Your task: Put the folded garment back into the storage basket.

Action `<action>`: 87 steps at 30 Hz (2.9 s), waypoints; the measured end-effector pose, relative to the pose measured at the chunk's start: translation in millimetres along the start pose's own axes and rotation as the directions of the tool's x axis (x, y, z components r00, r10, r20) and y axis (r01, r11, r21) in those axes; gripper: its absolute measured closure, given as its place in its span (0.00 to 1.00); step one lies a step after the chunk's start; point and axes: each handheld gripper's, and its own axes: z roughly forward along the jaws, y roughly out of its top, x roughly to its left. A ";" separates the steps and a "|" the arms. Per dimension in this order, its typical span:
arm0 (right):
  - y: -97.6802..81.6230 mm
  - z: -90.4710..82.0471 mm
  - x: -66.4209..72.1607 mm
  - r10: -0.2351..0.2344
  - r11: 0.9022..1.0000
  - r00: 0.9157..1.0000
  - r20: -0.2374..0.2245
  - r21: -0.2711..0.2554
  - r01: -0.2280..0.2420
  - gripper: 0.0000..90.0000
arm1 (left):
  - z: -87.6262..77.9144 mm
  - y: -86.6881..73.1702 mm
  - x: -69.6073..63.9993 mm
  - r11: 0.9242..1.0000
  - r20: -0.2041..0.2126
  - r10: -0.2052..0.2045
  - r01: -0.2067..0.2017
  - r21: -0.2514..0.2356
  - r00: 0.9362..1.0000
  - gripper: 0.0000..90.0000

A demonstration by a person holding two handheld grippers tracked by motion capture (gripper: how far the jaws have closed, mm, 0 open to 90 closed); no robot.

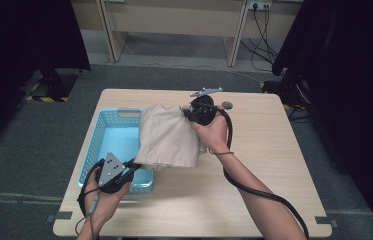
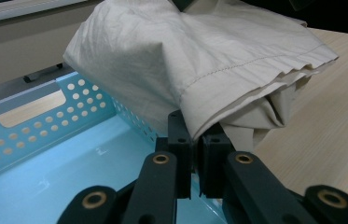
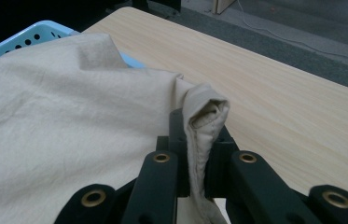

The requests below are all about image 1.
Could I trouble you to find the person's right hand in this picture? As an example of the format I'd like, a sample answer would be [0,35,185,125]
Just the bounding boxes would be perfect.
[189,105,231,155]

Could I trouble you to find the thick black left gripper cable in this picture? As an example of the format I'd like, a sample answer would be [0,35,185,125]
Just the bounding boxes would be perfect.
[76,158,107,218]

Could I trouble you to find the beige short-sleeved shirt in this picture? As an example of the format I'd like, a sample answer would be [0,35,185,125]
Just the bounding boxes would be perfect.
[133,103,208,171]

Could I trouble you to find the black curtain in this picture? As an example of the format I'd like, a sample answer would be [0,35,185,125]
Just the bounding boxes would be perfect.
[271,0,373,240]
[0,0,92,158]

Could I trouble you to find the black stand base striped tape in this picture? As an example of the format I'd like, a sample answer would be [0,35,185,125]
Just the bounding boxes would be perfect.
[259,71,312,111]
[25,66,80,104]

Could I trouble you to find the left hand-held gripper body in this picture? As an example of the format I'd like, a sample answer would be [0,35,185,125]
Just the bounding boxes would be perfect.
[97,151,136,195]

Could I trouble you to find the blue perforated plastic basket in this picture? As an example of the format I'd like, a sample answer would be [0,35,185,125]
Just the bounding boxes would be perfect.
[77,107,155,195]

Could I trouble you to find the person's left hand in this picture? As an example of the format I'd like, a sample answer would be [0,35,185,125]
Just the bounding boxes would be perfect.
[83,167,132,225]

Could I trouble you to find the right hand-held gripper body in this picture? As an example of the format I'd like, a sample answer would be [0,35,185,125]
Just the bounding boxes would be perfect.
[186,87,224,127]

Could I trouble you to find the black power cable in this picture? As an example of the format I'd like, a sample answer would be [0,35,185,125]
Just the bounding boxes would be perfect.
[252,3,279,58]
[240,4,277,65]
[249,4,274,73]

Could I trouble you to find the white floor cable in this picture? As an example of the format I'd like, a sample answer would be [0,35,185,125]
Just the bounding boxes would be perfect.
[117,31,266,84]

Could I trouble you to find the thin grey cord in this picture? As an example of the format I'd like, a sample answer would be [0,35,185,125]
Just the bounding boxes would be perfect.
[74,192,101,240]
[208,149,235,158]

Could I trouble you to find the white power socket strip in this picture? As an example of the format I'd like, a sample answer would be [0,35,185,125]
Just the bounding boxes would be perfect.
[247,0,274,10]

